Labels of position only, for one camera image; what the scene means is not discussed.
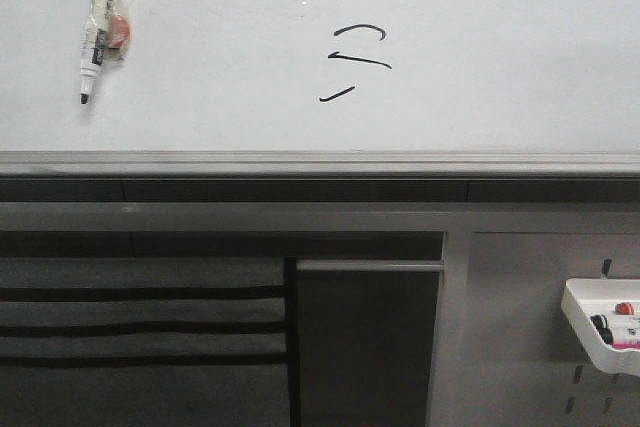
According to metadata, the black-capped marker in tray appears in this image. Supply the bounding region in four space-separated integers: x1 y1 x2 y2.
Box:
590 315 639 345

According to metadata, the pink marker in tray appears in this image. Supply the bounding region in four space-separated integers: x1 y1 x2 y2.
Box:
612 326 640 350

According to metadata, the red-capped marker in tray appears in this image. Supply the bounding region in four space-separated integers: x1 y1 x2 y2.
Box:
614 301 640 316

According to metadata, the grey black-striped fabric organizer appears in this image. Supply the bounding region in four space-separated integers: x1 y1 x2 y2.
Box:
1 258 301 426

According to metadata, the white plastic tray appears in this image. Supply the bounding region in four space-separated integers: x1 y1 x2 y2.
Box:
561 278 639 376

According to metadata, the white black-tip whiteboard marker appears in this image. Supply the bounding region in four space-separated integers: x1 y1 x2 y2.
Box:
79 0 114 105

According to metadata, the grey pegboard panel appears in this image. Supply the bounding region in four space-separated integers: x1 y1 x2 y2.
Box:
429 233 639 426

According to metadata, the dark grey panel with rail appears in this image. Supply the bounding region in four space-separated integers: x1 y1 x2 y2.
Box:
298 260 441 426

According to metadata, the white whiteboard with metal frame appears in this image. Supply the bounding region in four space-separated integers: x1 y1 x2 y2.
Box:
1 0 639 176

